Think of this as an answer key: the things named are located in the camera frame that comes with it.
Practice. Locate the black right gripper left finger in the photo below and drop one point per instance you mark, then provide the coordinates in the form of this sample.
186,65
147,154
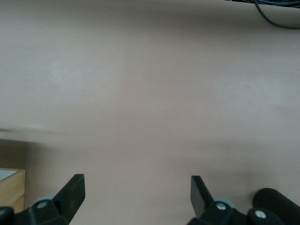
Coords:
70,197

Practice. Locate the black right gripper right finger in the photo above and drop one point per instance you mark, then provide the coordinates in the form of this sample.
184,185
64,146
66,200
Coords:
199,197

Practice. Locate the wooden drawer with white front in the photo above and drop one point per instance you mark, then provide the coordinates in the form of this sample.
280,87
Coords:
14,189

